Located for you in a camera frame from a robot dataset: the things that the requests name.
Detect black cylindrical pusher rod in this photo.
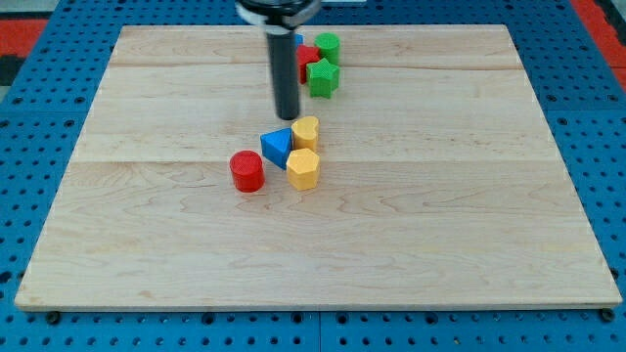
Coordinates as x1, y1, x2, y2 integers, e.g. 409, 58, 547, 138
266, 31, 299, 120

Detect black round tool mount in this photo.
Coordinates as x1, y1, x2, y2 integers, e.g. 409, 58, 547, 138
235, 0, 322, 28

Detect yellow heart block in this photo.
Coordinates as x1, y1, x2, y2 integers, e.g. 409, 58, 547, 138
291, 115, 320, 152

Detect green star block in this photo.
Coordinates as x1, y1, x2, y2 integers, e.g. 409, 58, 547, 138
306, 59, 340, 99

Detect blue triangle block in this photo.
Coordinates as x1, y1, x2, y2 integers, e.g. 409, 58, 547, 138
260, 128, 292, 170

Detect red cylinder block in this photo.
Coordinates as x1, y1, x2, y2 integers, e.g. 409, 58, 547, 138
229, 150, 265, 193

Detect yellow hexagon block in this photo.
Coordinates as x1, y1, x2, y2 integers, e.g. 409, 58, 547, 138
287, 149, 320, 191

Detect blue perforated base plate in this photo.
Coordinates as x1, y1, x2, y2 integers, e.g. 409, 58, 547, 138
1, 0, 625, 351

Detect blue block behind rod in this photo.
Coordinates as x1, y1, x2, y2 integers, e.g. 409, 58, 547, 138
295, 33, 304, 47

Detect wooden board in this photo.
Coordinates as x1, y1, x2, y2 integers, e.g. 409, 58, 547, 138
15, 24, 622, 312

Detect green cylinder block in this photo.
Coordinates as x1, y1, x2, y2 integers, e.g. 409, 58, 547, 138
314, 32, 340, 66

